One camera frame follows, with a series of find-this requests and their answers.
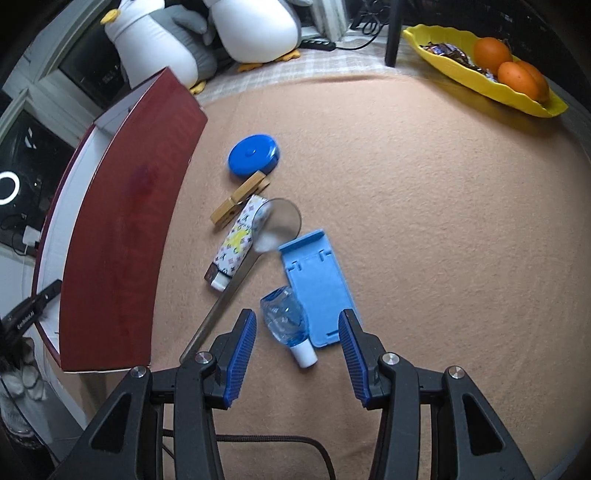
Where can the blue round tape measure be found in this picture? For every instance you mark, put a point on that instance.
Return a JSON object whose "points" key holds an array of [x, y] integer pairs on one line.
{"points": [[251, 154]]}

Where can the blue phone stand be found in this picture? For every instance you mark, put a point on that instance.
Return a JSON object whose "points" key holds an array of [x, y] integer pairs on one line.
{"points": [[314, 281]]}

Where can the yellow leaf-shaped bowl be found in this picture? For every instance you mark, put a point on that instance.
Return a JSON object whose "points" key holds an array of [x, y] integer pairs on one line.
{"points": [[461, 74]]}

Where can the small penguin plush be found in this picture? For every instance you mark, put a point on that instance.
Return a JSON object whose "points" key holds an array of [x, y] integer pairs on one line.
{"points": [[254, 32]]}

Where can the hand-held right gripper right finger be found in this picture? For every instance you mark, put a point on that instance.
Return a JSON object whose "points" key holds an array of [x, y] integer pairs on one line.
{"points": [[353, 360]]}

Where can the red cardboard box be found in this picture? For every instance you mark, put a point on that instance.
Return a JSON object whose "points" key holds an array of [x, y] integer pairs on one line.
{"points": [[124, 230]]}

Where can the large penguin plush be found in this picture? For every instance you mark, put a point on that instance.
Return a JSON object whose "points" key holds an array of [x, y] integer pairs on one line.
{"points": [[152, 46]]}

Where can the black inline remote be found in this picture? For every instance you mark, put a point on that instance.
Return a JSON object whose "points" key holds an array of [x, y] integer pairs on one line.
{"points": [[318, 45]]}

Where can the pile of wrapped candies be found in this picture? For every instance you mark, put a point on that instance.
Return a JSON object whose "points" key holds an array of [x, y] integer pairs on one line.
{"points": [[443, 48]]}

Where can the white power adapter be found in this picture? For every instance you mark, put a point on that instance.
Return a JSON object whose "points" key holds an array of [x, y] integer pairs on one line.
{"points": [[31, 236]]}

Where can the white window frame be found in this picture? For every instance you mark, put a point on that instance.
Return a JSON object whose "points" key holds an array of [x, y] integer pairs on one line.
{"points": [[55, 55]]}

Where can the clear blue small bottle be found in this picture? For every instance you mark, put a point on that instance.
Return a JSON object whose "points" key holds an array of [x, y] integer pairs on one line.
{"points": [[281, 318]]}

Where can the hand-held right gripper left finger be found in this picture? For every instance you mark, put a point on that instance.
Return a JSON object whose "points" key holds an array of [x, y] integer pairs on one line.
{"points": [[240, 360]]}

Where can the patterned white lighter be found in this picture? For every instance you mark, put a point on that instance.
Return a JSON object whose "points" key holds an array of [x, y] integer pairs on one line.
{"points": [[238, 240]]}

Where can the checked cloth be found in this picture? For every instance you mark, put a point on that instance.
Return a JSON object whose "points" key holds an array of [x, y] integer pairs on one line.
{"points": [[323, 62]]}

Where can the person's left hand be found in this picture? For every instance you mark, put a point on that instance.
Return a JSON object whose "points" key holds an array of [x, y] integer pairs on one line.
{"points": [[27, 383]]}

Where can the black tripod stand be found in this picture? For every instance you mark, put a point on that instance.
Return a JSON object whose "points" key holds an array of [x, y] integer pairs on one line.
{"points": [[393, 41]]}

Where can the orange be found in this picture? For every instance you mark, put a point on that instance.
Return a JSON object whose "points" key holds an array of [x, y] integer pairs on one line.
{"points": [[491, 53], [541, 81], [517, 78]]}

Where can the magnifying glass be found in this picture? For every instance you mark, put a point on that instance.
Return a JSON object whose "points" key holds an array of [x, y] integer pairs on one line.
{"points": [[281, 221]]}

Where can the wooden clothespin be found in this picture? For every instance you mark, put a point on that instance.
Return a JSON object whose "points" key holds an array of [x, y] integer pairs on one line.
{"points": [[235, 201]]}

